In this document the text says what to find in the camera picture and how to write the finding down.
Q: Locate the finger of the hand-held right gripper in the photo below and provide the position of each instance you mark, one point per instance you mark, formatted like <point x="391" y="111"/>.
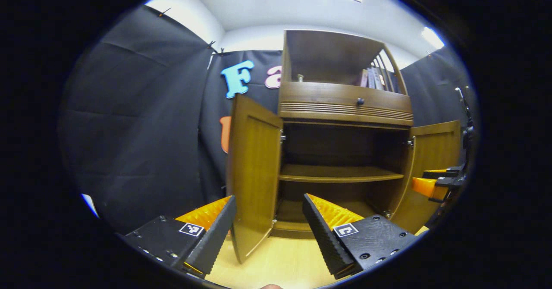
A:
<point x="424" y="186"/>
<point x="444" y="173"/>

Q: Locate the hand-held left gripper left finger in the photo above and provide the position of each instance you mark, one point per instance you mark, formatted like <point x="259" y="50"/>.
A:
<point x="217" y="233"/>

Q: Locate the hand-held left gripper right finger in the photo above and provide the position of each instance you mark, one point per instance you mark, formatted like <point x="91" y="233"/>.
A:
<point x="323" y="233"/>

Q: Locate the wooden cabinet door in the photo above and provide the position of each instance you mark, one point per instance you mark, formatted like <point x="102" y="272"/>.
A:
<point x="431" y="151"/>
<point x="254" y="172"/>

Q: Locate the wooden double-door shoe cabinet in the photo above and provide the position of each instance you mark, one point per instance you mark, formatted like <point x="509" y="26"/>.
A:
<point x="336" y="95"/>

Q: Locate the wooden inner cabinet shelf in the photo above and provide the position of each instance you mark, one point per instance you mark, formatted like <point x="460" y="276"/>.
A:
<point x="336" y="174"/>

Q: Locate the wooden cabinet drawer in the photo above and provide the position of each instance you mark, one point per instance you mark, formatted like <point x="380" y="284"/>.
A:
<point x="319" y="95"/>

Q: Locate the black backdrop cloth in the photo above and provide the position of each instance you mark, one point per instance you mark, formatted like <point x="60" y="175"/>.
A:
<point x="211" y="108"/>
<point x="431" y="90"/>
<point x="138" y="120"/>

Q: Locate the round black drawer knob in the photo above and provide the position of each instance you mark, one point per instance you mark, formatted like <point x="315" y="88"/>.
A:
<point x="360" y="102"/>

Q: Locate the pale upright book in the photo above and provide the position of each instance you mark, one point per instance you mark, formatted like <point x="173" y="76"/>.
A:
<point x="378" y="79"/>

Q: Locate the small ceiling light panel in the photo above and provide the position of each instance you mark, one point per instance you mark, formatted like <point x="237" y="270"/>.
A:
<point x="432" y="37"/>

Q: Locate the grey upright book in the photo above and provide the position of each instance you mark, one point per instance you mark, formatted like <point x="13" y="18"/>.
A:
<point x="371" y="78"/>

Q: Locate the pink upright book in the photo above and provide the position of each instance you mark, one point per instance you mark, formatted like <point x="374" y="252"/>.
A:
<point x="363" y="78"/>

